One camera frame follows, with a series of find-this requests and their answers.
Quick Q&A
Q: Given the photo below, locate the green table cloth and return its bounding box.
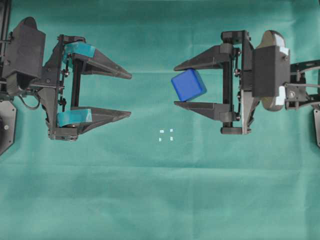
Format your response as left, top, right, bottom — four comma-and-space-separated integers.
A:
0, 0, 320, 240

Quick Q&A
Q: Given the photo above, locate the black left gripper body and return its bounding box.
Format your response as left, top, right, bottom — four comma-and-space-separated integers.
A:
41, 34, 86, 141

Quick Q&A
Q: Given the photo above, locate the black aluminium frame rail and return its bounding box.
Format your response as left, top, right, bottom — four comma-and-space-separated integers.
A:
0, 0, 12, 63

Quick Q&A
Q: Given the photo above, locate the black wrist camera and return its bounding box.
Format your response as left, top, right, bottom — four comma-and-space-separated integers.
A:
252, 30, 290, 112
2, 16, 46, 96

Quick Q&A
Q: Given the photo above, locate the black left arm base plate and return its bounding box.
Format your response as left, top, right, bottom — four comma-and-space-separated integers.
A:
0, 100, 17, 155

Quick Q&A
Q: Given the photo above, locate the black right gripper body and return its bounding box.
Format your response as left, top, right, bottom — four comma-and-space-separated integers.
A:
220, 30, 260, 135

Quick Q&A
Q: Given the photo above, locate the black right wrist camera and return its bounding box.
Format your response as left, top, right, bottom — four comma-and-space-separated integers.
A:
252, 30, 290, 112

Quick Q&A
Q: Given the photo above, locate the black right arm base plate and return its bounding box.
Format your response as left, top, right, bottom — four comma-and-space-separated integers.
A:
312, 105, 320, 147

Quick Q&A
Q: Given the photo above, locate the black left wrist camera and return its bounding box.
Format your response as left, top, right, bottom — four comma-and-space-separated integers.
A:
2, 16, 46, 96

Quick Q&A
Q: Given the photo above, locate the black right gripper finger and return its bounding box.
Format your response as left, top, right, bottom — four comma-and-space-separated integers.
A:
174, 101, 237, 122
174, 43, 235, 71

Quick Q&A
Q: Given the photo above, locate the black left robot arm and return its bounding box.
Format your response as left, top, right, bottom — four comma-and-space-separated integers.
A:
0, 33, 132, 141

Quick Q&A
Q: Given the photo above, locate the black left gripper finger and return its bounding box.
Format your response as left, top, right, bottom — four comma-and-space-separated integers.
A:
56, 106, 131, 137
62, 42, 132, 79

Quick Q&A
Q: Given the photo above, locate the blue plastic block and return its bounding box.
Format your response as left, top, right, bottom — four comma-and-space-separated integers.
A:
171, 68, 207, 102

